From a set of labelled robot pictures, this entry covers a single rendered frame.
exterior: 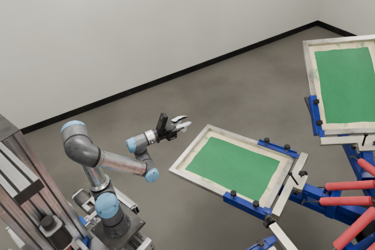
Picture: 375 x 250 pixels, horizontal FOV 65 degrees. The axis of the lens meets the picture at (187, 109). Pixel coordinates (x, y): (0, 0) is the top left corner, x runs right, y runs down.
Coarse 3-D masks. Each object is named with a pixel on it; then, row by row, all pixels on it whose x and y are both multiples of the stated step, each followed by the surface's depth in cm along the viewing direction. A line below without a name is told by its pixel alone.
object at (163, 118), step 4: (160, 116) 156; (164, 116) 153; (160, 120) 156; (164, 120) 154; (160, 124) 156; (164, 124) 156; (156, 128) 160; (160, 128) 156; (164, 128) 158; (160, 132) 158
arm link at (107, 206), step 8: (104, 192) 157; (112, 192) 159; (96, 200) 152; (104, 200) 152; (112, 200) 151; (96, 208) 149; (104, 208) 149; (112, 208) 149; (120, 208) 155; (104, 216) 149; (112, 216) 150; (120, 216) 155; (104, 224) 156; (112, 224) 154
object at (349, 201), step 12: (372, 168) 179; (372, 180) 169; (324, 204) 180; (336, 204) 174; (348, 204) 169; (360, 204) 163; (372, 204) 161; (360, 216) 159; (372, 216) 155; (348, 228) 160; (360, 228) 156; (336, 240) 161; (348, 240) 158
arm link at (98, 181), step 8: (64, 128) 136; (72, 128) 134; (80, 128) 136; (64, 136) 133; (72, 136) 130; (88, 136) 136; (64, 144) 130; (88, 168) 147; (96, 168) 150; (88, 176) 151; (96, 176) 152; (104, 176) 158; (88, 184) 160; (96, 184) 155; (104, 184) 158; (112, 184) 166; (96, 192) 157
